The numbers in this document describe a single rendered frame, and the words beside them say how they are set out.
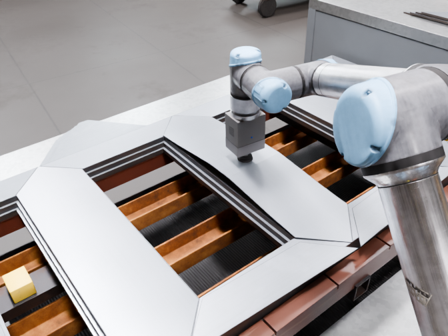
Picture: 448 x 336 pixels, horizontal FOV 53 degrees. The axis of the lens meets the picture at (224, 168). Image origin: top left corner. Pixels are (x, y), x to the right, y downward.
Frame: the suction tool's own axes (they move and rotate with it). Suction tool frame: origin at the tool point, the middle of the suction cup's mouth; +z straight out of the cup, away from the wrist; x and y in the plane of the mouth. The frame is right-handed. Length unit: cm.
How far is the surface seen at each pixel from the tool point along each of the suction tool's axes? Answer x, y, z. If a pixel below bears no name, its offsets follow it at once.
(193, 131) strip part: -23.1, 3.9, 0.9
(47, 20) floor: -452, -28, 86
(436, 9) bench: -25, -103, -17
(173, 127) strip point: -29.8, 7.8, 1.3
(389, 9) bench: -35, -89, -17
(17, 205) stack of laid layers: -20, 57, 4
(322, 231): 30.7, -1.2, 1.5
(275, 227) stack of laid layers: 22.9, 6.1, 2.9
